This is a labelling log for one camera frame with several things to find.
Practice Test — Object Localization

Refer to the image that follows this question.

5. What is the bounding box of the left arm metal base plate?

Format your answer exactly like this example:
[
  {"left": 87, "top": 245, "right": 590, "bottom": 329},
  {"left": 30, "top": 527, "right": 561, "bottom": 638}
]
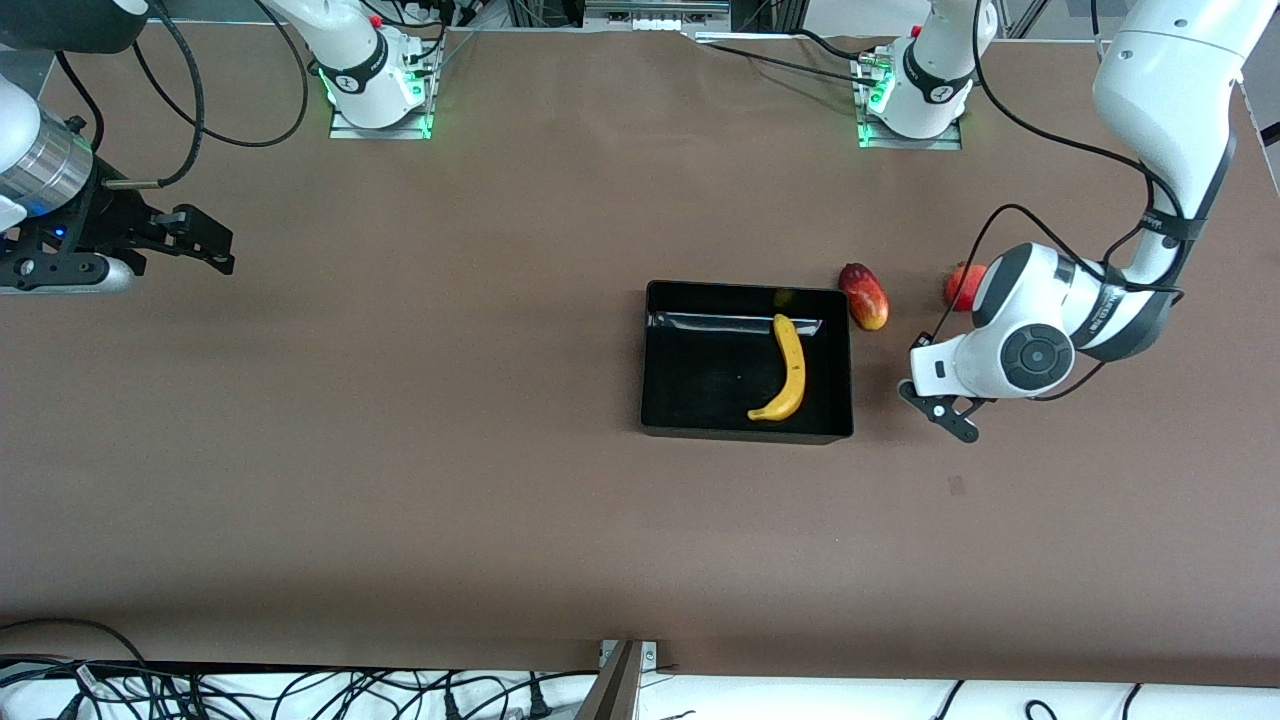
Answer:
[{"left": 856, "top": 50, "right": 964, "bottom": 151}]

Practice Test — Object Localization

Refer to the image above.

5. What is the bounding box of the black cable on table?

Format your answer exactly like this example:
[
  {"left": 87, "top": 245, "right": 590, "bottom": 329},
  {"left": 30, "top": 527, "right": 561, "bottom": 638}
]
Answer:
[{"left": 700, "top": 28, "right": 881, "bottom": 81}]

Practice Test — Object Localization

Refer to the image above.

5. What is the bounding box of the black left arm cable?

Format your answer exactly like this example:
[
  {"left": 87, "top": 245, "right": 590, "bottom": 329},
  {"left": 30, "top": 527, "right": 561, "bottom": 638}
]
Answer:
[{"left": 930, "top": 50, "right": 1191, "bottom": 401}]

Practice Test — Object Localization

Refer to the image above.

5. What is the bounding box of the black rectangular plastic box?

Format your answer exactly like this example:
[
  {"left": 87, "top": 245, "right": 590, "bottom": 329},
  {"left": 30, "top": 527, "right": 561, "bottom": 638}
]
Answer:
[{"left": 640, "top": 279, "right": 855, "bottom": 445}]

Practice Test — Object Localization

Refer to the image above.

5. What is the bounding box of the yellow banana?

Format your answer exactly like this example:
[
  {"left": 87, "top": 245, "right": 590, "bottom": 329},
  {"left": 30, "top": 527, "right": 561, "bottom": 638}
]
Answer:
[{"left": 747, "top": 314, "right": 807, "bottom": 422}]

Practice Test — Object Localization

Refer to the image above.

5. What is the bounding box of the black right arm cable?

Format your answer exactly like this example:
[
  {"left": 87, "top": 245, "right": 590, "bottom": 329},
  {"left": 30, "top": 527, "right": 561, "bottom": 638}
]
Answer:
[{"left": 100, "top": 0, "right": 311, "bottom": 191}]

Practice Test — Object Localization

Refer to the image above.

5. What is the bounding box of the red pomegranate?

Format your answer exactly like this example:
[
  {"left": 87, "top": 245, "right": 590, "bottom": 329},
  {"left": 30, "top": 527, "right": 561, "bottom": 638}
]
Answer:
[{"left": 944, "top": 262, "right": 991, "bottom": 311}]

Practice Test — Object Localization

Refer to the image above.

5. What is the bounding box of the aluminium profile post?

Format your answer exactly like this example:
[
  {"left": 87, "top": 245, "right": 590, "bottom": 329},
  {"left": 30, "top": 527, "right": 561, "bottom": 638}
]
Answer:
[{"left": 575, "top": 640, "right": 641, "bottom": 720}]

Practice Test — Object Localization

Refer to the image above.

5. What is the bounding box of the red yellow mango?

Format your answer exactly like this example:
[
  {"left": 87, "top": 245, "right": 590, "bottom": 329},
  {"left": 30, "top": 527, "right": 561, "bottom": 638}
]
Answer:
[{"left": 838, "top": 262, "right": 890, "bottom": 332}]

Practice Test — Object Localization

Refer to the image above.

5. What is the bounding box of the aluminium frame with sockets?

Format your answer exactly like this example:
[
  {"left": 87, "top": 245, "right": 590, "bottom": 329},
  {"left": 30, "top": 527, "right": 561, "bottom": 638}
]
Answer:
[{"left": 585, "top": 0, "right": 731, "bottom": 33}]

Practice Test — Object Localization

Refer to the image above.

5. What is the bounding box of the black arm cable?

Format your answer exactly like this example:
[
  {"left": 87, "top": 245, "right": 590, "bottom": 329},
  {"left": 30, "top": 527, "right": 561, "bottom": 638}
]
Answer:
[
  {"left": 930, "top": 50, "right": 1191, "bottom": 401},
  {"left": 100, "top": 0, "right": 311, "bottom": 191}
]

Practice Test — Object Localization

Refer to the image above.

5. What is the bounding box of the brown table cover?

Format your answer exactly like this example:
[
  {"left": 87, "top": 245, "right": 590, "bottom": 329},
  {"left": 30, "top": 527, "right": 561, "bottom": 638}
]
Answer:
[{"left": 0, "top": 20, "right": 1280, "bottom": 691}]

